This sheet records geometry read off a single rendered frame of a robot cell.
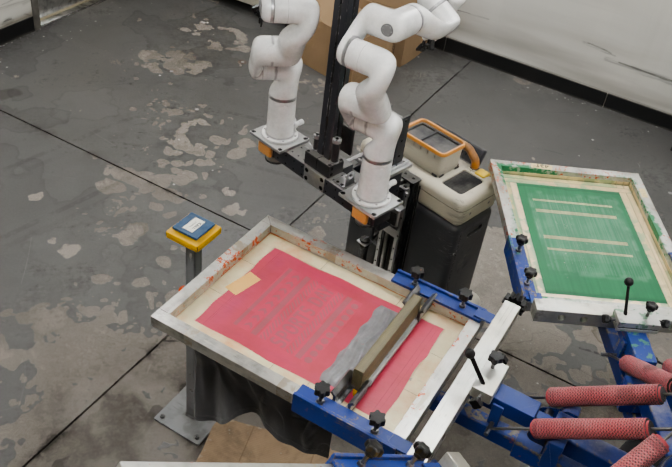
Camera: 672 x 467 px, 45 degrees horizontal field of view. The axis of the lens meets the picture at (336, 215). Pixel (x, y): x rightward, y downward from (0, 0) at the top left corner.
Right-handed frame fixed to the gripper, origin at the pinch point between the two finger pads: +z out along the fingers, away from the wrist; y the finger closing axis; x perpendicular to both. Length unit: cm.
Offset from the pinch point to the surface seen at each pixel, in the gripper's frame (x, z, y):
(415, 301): 18, -5, -87
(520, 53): -204, 236, 113
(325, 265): 34, 23, -70
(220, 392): 70, 30, -105
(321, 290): 39, 17, -78
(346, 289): 31, 16, -79
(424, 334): 14, 1, -96
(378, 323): 26, 5, -91
